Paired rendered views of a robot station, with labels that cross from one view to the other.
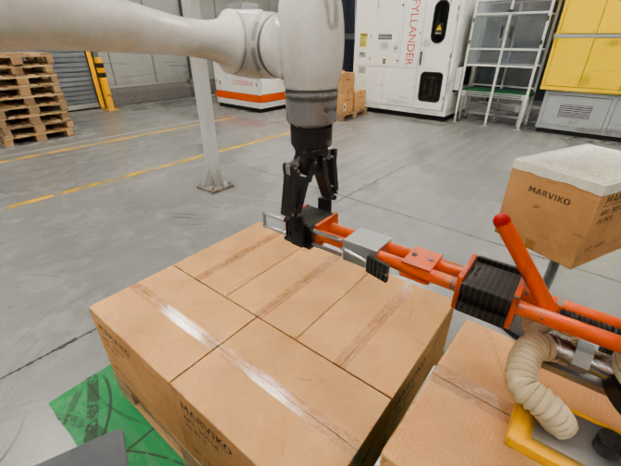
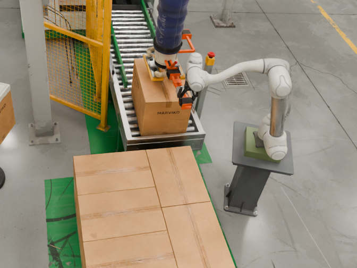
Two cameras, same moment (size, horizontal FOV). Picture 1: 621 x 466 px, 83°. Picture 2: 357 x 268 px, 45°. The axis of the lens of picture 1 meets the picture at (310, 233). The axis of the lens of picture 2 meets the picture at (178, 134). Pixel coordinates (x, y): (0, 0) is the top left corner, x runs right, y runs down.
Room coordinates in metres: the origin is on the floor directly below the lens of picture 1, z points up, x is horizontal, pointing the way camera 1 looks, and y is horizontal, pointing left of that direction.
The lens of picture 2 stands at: (2.79, 1.18, 3.21)
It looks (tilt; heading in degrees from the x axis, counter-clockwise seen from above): 44 degrees down; 209
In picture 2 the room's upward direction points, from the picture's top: 12 degrees clockwise
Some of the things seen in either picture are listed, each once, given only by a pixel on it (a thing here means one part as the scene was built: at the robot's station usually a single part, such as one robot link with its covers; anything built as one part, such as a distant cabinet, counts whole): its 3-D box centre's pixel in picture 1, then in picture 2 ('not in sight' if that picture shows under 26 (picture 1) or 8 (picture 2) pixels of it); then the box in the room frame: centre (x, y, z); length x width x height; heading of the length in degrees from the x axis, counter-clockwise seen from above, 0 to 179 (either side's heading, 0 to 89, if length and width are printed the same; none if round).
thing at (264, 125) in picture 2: not in sight; (270, 126); (0.16, 0.53, 0.98); 0.18 x 0.16 x 0.22; 40
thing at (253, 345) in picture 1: (276, 337); (145, 224); (1.16, 0.15, 0.34); 1.20 x 1.00 x 0.40; 52
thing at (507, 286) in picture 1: (489, 288); (173, 73); (0.43, -0.28, 1.19); 0.10 x 0.08 x 0.06; 143
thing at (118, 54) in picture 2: not in sight; (110, 38); (-0.23, -1.56, 0.60); 1.60 x 0.10 x 0.09; 52
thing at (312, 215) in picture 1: (311, 224); (185, 102); (0.65, 0.00, 1.19); 0.08 x 0.07 x 0.05; 53
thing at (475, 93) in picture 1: (493, 106); not in sight; (7.36, -3.64, 0.32); 1.25 x 0.52 x 0.63; 50
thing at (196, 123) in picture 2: not in sight; (169, 63); (-0.48, -0.91, 0.50); 2.31 x 0.05 x 0.19; 52
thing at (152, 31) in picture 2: not in sight; (158, 37); (-0.65, -1.22, 0.60); 1.60 x 0.10 x 0.09; 52
